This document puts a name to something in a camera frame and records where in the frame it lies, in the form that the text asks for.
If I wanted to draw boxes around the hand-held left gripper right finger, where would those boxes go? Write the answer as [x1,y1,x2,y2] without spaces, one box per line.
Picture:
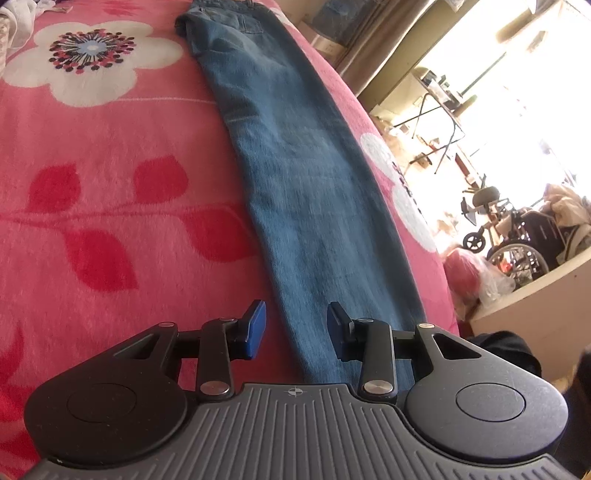
[327,302,482,400]

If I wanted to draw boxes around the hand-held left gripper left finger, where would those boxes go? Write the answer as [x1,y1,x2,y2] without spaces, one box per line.
[113,299,267,402]

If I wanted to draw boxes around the blue jeans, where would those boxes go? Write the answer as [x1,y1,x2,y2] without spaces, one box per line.
[175,0,428,386]

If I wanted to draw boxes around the pile of light clothes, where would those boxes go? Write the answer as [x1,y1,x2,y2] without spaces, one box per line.
[0,0,51,52]

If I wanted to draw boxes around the pink plastic bag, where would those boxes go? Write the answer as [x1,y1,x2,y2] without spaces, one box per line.
[442,251,516,320]

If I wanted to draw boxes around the person's dark trousers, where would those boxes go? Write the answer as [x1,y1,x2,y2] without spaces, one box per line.
[466,330,542,378]

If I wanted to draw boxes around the black walker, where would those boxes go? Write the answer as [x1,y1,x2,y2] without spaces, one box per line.
[461,186,514,253]

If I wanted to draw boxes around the pink floral blanket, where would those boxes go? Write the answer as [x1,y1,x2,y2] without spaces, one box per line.
[0,0,460,480]

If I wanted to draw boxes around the wheelchair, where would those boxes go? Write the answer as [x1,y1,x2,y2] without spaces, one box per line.
[487,208,583,288]

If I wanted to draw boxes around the folding table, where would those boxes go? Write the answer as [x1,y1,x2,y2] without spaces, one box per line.
[396,67,468,175]

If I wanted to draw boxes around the white water dispenser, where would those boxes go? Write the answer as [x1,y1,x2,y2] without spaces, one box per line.
[300,14,352,58]

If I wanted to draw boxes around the beige curtain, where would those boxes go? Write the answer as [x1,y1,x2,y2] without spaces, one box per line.
[335,0,437,97]

